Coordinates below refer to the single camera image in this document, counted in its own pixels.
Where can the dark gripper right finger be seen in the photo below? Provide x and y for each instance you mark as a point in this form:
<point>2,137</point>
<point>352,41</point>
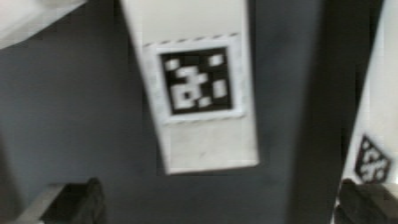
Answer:
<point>366,203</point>

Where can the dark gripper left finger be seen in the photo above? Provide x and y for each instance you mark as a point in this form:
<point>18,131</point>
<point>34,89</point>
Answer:
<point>69,204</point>

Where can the white square tabletop part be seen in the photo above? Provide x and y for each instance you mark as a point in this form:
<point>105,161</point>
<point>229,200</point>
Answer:
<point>371,158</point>

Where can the white table leg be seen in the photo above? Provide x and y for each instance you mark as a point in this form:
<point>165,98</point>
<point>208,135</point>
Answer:
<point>27,16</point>
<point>190,41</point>

